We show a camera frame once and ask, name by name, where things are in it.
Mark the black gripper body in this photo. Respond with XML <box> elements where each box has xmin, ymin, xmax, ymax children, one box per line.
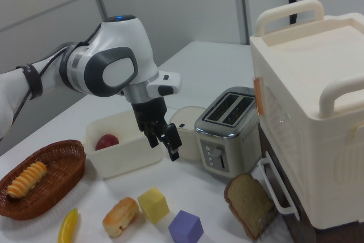
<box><xmin>131</xmin><ymin>97</ymin><xmax>168</xmax><ymax>138</ymax></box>

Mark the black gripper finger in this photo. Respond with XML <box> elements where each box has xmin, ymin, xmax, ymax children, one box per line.
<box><xmin>163</xmin><ymin>123</ymin><xmax>183</xmax><ymax>162</ymax></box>
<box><xmin>144</xmin><ymin>129</ymin><xmax>160</xmax><ymax>149</ymax></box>

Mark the yellow toy banana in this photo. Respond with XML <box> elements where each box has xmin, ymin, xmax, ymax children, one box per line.
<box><xmin>57</xmin><ymin>207</ymin><xmax>79</xmax><ymax>243</ymax></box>

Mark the white rectangular plastic container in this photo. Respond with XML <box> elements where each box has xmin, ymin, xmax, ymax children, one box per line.
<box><xmin>82</xmin><ymin>109</ymin><xmax>164</xmax><ymax>180</ymax></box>

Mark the small white lidded bin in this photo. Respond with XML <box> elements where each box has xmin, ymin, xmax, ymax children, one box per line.
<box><xmin>168</xmin><ymin>105</ymin><xmax>207</xmax><ymax>162</ymax></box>

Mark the red toy apple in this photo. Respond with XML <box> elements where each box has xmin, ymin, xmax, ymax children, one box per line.
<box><xmin>95</xmin><ymin>134</ymin><xmax>120</xmax><ymax>151</ymax></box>

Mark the silver two-slot toaster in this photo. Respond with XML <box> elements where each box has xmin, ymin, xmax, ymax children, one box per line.
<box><xmin>194</xmin><ymin>86</ymin><xmax>263</xmax><ymax>179</ymax></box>

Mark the yellow foam cube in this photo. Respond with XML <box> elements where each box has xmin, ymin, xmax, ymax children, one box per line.
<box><xmin>137</xmin><ymin>187</ymin><xmax>171</xmax><ymax>225</ymax></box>

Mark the golden toy bread roll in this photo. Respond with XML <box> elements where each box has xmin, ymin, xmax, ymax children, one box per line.
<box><xmin>102</xmin><ymin>196</ymin><xmax>140</xmax><ymax>237</ymax></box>

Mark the purple foam cube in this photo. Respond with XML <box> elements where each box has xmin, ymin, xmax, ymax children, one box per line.
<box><xmin>168</xmin><ymin>209</ymin><xmax>204</xmax><ymax>243</ymax></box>

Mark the brown toy bread slice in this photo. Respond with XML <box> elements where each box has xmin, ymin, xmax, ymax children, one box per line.
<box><xmin>224</xmin><ymin>172</ymin><xmax>278</xmax><ymax>240</ymax></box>

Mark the brown wicker basket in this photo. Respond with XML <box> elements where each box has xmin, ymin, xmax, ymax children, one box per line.
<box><xmin>0</xmin><ymin>139</ymin><xmax>86</xmax><ymax>221</ymax></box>

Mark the spiral toy croissant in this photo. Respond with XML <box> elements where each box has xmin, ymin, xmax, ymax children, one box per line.
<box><xmin>6</xmin><ymin>160</ymin><xmax>48</xmax><ymax>199</ymax></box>

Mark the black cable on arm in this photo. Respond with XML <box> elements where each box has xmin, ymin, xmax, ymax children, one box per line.
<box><xmin>10</xmin><ymin>25</ymin><xmax>102</xmax><ymax>126</ymax></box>

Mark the dark brown cabinet white handle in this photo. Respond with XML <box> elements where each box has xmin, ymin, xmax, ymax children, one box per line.
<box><xmin>257</xmin><ymin>125</ymin><xmax>364</xmax><ymax>243</ymax></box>

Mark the large cream box with handles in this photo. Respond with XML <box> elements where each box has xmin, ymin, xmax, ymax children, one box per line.
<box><xmin>249</xmin><ymin>0</ymin><xmax>364</xmax><ymax>231</ymax></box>

